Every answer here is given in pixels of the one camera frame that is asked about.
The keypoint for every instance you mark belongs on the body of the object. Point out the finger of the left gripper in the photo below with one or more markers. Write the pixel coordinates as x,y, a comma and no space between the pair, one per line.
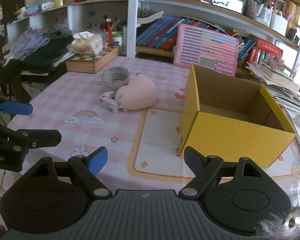
11,107
40,138

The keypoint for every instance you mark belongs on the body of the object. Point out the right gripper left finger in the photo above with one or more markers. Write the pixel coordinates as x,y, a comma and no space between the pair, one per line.
84,171

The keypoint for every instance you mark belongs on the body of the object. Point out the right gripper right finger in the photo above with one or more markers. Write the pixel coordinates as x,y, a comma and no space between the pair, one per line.
205,170

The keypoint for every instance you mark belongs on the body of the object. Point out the pink plush pig toy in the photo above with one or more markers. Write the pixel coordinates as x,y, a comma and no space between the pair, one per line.
140,93

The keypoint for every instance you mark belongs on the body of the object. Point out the clear tape roll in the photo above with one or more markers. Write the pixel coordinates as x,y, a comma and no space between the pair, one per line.
114,78

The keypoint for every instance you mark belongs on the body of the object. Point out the yellow cardboard box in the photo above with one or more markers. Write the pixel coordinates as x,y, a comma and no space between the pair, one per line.
232,118

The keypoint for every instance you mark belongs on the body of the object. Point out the pile of clothes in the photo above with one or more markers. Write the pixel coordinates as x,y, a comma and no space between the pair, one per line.
36,51

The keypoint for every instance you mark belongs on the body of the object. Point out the pink checkered table mat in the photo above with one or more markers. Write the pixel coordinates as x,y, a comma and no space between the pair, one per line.
143,145

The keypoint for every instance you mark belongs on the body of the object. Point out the wooden chess board box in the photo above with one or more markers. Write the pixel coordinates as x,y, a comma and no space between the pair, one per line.
91,63

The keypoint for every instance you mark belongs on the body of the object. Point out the floral tissue pack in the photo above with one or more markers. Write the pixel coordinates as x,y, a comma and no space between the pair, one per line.
87,43

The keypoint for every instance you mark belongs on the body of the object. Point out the stack of papers and books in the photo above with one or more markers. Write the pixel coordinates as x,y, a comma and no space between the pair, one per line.
282,87

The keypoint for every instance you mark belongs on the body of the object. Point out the pink keyboard learning toy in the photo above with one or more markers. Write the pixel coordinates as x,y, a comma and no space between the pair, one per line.
206,48

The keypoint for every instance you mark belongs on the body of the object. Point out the green lidded white jar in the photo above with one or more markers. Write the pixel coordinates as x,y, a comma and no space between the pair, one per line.
117,38

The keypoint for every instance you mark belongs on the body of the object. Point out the red book box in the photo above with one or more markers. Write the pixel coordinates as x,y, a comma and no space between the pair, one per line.
267,47

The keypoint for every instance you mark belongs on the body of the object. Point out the red pen with white cap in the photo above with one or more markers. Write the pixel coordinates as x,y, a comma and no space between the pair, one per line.
108,29

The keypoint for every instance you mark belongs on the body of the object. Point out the row of blue books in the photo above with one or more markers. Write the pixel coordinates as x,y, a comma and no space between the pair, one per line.
160,31

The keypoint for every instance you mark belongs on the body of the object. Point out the white bookshelf unit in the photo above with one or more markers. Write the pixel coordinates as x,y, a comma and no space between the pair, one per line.
78,17

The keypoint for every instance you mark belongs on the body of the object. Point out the white storage bin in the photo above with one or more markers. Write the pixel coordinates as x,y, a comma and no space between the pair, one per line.
278,24

